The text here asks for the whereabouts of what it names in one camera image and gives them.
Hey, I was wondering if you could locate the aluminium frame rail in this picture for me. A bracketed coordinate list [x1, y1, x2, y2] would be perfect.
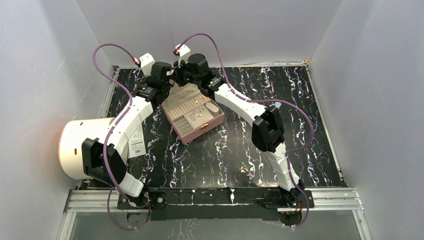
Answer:
[57, 187, 372, 240]

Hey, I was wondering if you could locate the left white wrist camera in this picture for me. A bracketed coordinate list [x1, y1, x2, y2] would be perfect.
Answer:
[132, 53, 156, 76]

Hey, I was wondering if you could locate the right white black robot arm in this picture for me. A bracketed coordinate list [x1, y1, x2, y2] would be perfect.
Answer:
[173, 53, 304, 207]

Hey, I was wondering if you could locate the white oval watch pillow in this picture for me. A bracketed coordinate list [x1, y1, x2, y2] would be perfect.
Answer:
[205, 102, 219, 115]

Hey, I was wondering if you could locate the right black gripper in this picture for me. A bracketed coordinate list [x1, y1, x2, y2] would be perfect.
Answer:
[171, 58, 201, 88]

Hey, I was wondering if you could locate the white cylindrical bucket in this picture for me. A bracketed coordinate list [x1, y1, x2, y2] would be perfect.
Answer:
[58, 117, 114, 186]

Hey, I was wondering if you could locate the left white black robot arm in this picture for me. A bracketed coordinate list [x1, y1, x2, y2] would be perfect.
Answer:
[81, 61, 174, 208]

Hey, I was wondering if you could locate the light blue white clip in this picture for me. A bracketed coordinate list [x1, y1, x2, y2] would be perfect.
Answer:
[274, 102, 282, 109]

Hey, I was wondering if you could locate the pink jewelry box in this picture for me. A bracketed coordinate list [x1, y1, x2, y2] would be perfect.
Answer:
[161, 83, 225, 145]

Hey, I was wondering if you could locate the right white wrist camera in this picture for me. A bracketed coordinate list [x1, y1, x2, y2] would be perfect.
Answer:
[173, 43, 191, 68]

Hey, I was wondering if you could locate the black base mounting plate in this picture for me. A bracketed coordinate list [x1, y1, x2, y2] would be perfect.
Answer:
[117, 187, 315, 226]

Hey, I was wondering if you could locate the gold pendant jewelry cluster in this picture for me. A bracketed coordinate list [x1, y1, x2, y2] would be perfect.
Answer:
[240, 165, 254, 179]

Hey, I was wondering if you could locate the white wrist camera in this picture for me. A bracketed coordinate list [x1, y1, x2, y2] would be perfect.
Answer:
[132, 53, 156, 76]
[173, 43, 191, 68]

